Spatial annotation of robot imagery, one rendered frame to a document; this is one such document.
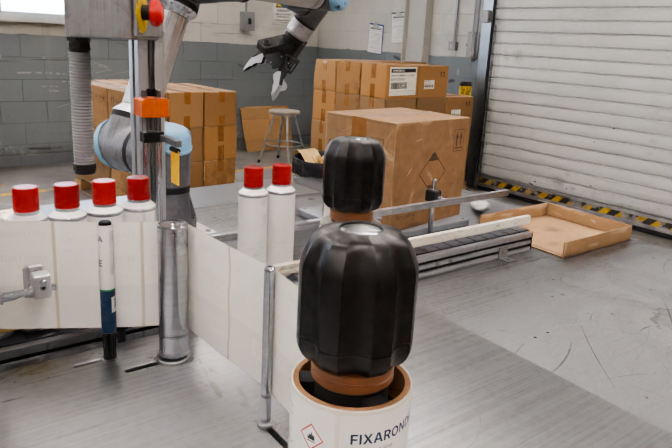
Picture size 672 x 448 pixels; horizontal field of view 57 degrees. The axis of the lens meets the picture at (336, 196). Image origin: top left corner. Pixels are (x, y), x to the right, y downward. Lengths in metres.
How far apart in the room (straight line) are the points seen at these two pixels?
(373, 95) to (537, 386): 4.01
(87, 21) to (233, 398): 0.55
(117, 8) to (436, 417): 0.68
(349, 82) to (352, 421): 4.58
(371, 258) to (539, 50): 5.30
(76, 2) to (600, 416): 0.87
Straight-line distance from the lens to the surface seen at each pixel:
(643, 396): 1.04
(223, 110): 4.68
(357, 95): 4.89
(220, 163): 4.73
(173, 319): 0.84
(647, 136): 5.21
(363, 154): 0.79
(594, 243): 1.67
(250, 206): 1.06
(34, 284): 0.83
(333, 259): 0.40
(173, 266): 0.81
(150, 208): 0.98
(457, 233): 1.38
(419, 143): 1.55
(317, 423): 0.44
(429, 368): 0.88
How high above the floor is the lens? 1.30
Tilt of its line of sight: 14 degrees down
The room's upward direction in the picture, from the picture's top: 3 degrees clockwise
